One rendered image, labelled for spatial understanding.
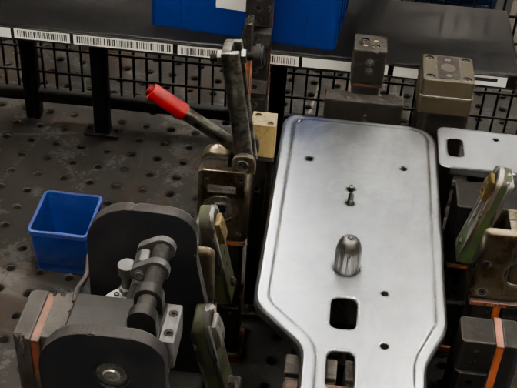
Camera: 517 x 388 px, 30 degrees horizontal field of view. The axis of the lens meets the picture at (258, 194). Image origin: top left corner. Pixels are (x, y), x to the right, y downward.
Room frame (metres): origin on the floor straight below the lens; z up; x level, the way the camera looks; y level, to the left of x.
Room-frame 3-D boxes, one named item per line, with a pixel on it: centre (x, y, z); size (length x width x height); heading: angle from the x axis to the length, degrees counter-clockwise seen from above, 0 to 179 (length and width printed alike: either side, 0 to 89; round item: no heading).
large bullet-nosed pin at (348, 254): (0.87, -0.11, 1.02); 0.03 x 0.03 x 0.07
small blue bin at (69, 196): (1.19, 0.31, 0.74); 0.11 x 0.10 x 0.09; 176
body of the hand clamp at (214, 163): (1.00, 0.04, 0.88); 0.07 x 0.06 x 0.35; 86
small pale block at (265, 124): (1.08, 0.00, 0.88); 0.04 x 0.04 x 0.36; 86
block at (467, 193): (1.05, -0.31, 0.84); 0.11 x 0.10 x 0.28; 86
